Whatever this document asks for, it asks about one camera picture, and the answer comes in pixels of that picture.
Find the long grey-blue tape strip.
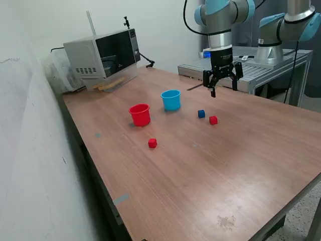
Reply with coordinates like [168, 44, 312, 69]
[112, 192, 130, 206]

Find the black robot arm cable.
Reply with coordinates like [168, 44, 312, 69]
[183, 0, 210, 36]

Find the blue plastic bin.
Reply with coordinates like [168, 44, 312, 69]
[160, 89, 181, 112]

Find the red plastic bin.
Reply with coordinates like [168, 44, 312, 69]
[128, 103, 151, 127]

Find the wooden stick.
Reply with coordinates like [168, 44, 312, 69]
[92, 77, 125, 90]
[98, 79, 126, 91]

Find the black hanging cable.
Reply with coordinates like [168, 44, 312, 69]
[282, 41, 301, 104]

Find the silver microwave oven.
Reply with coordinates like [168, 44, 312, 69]
[63, 28, 141, 79]

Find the aluminium robot base table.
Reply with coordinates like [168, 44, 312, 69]
[177, 46, 313, 107]

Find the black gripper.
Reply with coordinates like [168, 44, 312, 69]
[202, 46, 244, 98]

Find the dark grey curtain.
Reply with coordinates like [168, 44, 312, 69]
[200, 0, 321, 97]

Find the clear plastic bag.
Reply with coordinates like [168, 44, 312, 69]
[41, 54, 87, 95]

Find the white thin rod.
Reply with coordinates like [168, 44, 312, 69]
[86, 10, 97, 38]

